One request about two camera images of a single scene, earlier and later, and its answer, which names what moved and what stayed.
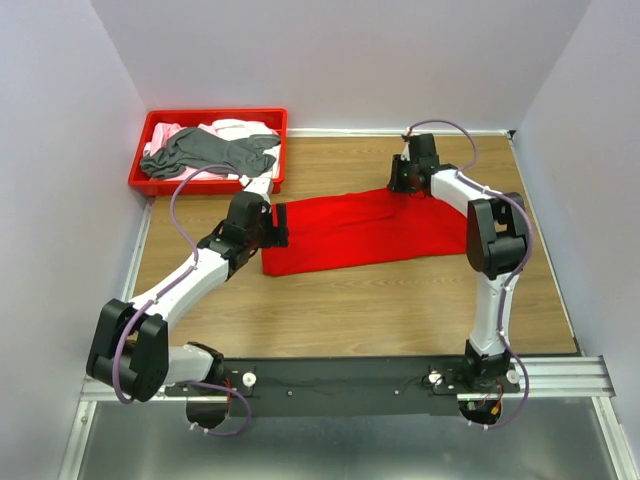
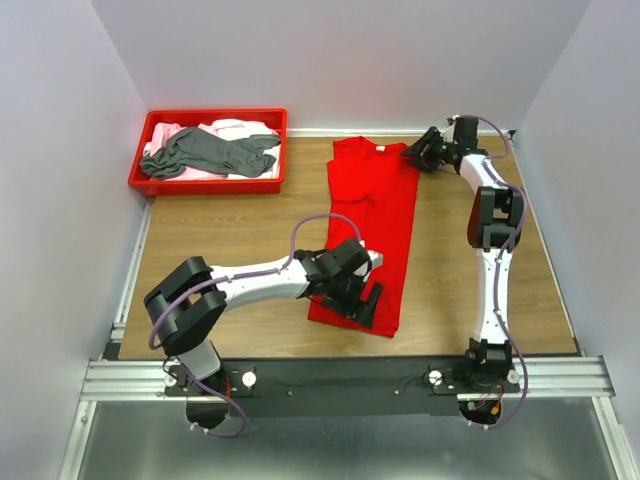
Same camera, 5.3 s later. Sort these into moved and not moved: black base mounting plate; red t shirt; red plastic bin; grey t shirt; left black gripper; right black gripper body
Moved: right black gripper body; left black gripper; red t shirt
Not moved: red plastic bin; black base mounting plate; grey t shirt
